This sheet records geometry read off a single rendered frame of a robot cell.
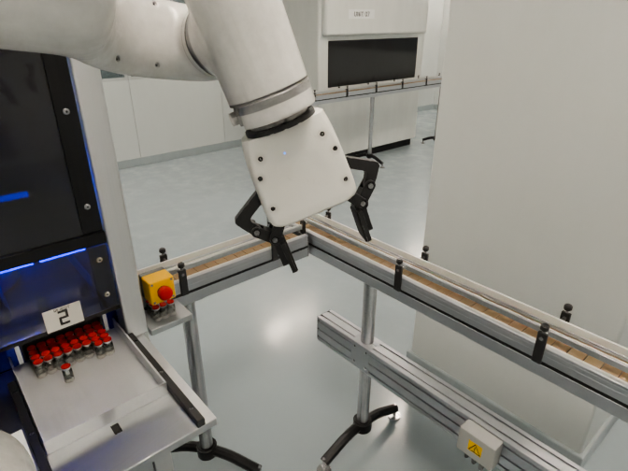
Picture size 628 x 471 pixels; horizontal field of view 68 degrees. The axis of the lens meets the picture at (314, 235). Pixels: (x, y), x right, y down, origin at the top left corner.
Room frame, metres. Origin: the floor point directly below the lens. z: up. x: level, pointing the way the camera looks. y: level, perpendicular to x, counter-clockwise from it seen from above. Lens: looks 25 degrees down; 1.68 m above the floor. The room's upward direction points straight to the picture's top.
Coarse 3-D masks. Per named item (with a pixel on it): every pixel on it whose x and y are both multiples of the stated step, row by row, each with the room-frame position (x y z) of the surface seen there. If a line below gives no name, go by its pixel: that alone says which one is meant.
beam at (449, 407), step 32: (320, 320) 1.61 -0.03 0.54; (352, 352) 1.46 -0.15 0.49; (384, 352) 1.39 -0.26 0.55; (384, 384) 1.33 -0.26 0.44; (416, 384) 1.23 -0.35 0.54; (448, 384) 1.22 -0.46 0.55; (448, 416) 1.13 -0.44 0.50; (480, 416) 1.08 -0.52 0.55; (512, 448) 0.97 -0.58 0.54; (544, 448) 0.96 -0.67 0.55
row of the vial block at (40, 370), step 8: (96, 336) 0.99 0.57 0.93; (104, 336) 0.99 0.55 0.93; (80, 344) 0.96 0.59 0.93; (88, 344) 0.96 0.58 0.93; (56, 352) 0.92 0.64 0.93; (64, 352) 0.93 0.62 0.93; (72, 352) 0.94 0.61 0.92; (80, 352) 0.94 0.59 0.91; (88, 352) 0.96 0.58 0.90; (40, 360) 0.90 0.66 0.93; (48, 360) 0.90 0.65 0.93; (56, 360) 0.91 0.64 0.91; (64, 360) 0.92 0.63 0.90; (72, 360) 0.93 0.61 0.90; (80, 360) 0.94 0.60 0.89; (40, 368) 0.88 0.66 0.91; (48, 368) 0.90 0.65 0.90; (56, 368) 0.91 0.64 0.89; (40, 376) 0.88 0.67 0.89
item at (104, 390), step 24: (120, 336) 1.05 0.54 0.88; (96, 360) 0.95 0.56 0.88; (120, 360) 0.95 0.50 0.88; (144, 360) 0.92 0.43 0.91; (24, 384) 0.86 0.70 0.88; (48, 384) 0.86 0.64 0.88; (72, 384) 0.86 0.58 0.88; (96, 384) 0.86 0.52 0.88; (120, 384) 0.86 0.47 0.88; (144, 384) 0.86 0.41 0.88; (48, 408) 0.79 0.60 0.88; (72, 408) 0.79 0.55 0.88; (96, 408) 0.79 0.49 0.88; (120, 408) 0.76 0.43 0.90; (48, 432) 0.72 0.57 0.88; (72, 432) 0.70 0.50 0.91
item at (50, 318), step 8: (72, 304) 0.96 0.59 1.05; (48, 312) 0.93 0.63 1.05; (56, 312) 0.94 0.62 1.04; (64, 312) 0.95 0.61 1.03; (72, 312) 0.96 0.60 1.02; (80, 312) 0.97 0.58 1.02; (48, 320) 0.92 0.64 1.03; (56, 320) 0.93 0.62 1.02; (64, 320) 0.95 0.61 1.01; (72, 320) 0.96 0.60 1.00; (80, 320) 0.97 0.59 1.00; (48, 328) 0.92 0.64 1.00; (56, 328) 0.93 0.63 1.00
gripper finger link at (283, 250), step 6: (252, 228) 0.46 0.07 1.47; (258, 228) 0.46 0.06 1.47; (264, 228) 0.47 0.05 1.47; (270, 228) 0.48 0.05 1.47; (252, 234) 0.46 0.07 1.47; (258, 234) 0.46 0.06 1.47; (264, 234) 0.46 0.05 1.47; (270, 234) 0.47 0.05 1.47; (282, 234) 0.49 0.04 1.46; (264, 240) 0.46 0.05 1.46; (282, 240) 0.47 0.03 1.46; (276, 246) 0.47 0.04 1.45; (282, 246) 0.46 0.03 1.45; (288, 246) 0.47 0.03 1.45; (282, 252) 0.47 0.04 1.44; (288, 252) 0.46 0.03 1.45; (282, 258) 0.47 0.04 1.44; (288, 258) 0.46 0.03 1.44; (294, 264) 0.46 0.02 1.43; (294, 270) 0.46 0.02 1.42
